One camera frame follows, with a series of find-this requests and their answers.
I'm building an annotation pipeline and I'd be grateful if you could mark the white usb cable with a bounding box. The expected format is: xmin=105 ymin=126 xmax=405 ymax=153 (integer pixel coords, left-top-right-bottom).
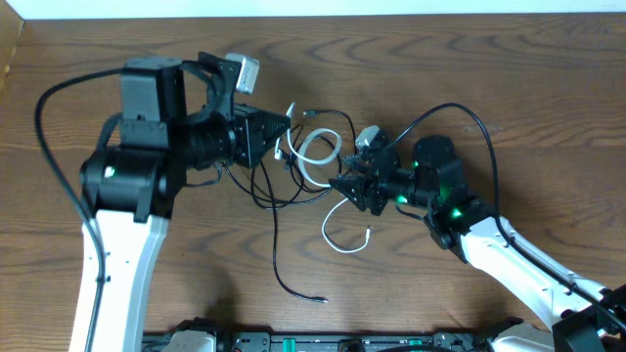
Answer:
xmin=273 ymin=101 xmax=373 ymax=254

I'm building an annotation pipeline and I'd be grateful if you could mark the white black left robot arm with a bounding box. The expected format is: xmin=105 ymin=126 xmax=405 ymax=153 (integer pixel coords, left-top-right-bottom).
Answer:
xmin=70 ymin=53 xmax=290 ymax=351

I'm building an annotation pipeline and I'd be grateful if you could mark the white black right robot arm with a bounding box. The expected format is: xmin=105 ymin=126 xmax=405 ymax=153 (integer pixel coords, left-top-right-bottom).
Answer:
xmin=330 ymin=126 xmax=625 ymax=351

